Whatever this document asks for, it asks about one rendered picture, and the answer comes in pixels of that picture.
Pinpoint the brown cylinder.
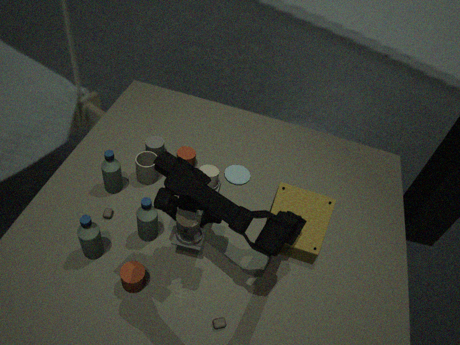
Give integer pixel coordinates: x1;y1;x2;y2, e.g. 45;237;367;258
120;261;146;293
177;146;196;167

